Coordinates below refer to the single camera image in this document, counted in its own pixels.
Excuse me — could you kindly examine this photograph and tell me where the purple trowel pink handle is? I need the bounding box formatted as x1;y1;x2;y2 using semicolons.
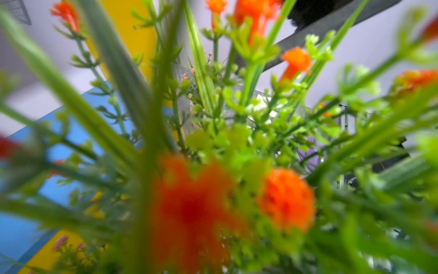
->
298;137;321;172

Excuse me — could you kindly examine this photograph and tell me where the yellow rack with coloured shelves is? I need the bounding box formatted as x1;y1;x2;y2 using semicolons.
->
0;0;179;274

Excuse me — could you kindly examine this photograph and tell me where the orange flower pot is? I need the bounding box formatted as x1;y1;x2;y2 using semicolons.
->
0;0;438;274

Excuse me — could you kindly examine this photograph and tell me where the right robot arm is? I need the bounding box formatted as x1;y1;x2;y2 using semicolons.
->
274;1;401;53

